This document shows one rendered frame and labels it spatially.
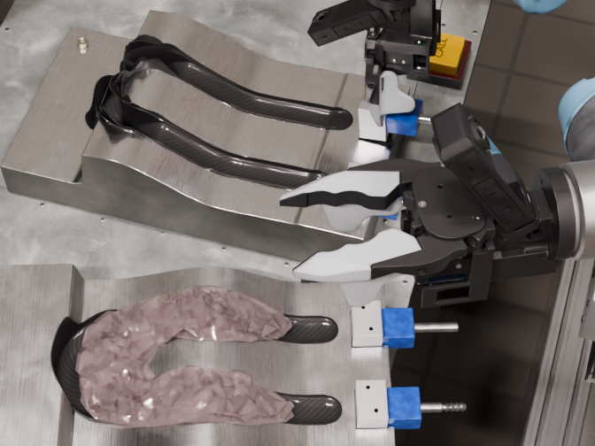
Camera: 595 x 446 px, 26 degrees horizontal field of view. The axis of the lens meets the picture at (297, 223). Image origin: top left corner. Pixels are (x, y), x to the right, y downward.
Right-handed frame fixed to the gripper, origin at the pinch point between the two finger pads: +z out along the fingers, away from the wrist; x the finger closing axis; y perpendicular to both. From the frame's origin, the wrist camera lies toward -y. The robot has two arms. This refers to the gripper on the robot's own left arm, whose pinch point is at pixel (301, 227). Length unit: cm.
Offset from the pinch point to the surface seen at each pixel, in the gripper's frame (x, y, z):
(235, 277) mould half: 38, 52, 3
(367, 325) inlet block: 30, 54, -12
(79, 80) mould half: 75, 50, 21
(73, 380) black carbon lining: 29, 56, 24
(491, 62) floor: 151, 126, -64
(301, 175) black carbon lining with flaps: 53, 51, -7
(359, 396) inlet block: 21, 55, -9
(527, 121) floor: 134, 129, -68
